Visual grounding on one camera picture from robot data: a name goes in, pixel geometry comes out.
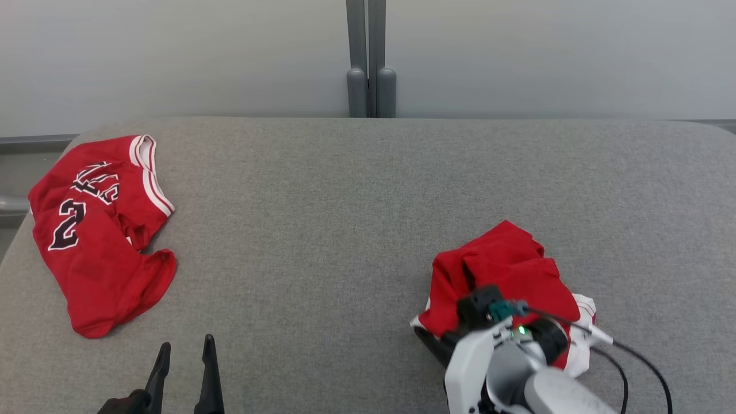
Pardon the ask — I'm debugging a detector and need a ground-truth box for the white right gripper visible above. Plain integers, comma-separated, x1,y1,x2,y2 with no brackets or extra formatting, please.
413,319,518,414

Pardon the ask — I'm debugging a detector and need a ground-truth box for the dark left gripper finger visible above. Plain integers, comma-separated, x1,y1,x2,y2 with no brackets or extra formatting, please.
144,342,171,414
194,335,225,414

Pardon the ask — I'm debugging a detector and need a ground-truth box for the red basketball jersey number print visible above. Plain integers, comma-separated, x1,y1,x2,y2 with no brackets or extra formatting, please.
28,135,178,339

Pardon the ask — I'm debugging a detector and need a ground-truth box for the grey metal stand leg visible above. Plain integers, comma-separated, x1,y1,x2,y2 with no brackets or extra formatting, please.
0,194,30,226

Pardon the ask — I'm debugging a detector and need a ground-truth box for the thin black cable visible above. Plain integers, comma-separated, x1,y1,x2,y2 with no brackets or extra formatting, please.
592,347,628,414

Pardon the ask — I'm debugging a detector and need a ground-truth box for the grey partition post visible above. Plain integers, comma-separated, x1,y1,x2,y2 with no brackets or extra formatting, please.
345,0,397,118

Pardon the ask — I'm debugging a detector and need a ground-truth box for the grey partition base rail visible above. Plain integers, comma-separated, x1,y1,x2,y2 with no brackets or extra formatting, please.
667,119,736,134
0,134,78,153

